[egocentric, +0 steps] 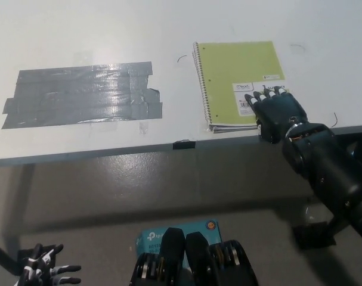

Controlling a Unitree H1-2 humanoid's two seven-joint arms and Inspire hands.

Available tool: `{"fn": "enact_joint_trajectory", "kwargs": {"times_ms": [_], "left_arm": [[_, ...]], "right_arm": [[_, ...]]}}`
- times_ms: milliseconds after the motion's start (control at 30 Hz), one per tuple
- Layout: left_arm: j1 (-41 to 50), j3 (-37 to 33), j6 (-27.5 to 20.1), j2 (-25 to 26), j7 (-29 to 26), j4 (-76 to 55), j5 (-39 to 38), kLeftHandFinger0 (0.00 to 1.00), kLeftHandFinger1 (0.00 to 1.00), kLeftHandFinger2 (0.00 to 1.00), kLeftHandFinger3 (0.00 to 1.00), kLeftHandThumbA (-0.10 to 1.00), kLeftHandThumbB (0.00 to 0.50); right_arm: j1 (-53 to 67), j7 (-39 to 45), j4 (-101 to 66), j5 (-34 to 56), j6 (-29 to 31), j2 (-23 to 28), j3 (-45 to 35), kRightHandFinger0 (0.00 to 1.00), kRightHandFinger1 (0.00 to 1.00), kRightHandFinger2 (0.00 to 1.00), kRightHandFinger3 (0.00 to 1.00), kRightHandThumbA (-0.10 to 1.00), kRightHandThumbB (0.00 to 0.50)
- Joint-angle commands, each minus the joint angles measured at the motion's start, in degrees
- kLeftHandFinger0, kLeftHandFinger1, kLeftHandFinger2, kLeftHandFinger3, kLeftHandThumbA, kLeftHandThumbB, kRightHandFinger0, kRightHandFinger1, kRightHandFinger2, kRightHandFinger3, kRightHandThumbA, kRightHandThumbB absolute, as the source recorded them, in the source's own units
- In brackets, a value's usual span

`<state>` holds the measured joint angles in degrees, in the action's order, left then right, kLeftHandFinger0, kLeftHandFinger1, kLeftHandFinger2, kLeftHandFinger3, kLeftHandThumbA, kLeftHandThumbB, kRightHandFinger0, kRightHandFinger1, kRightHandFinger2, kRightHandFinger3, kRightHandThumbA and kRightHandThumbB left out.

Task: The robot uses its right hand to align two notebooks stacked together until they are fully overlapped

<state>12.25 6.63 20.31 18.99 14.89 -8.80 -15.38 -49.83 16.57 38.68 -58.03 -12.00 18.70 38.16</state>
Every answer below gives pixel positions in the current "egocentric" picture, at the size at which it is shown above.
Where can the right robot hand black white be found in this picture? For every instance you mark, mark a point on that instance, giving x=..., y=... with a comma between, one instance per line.
x=276, y=114

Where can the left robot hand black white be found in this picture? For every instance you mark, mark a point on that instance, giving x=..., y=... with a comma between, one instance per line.
x=37, y=265

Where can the green spiral notebook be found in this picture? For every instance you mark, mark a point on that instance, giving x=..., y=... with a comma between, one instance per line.
x=234, y=65

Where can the black robot body blocks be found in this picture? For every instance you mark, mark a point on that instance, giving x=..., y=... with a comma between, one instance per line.
x=173, y=253

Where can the clear tape piece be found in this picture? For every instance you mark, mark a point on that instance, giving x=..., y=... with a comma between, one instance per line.
x=205, y=128
x=144, y=128

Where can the small black tape piece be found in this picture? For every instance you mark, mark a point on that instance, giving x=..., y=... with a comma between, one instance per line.
x=184, y=144

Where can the teal router box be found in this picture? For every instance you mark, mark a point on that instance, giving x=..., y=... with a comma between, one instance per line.
x=152, y=236

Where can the grey duct tape patch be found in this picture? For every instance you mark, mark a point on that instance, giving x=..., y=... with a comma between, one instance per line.
x=79, y=95

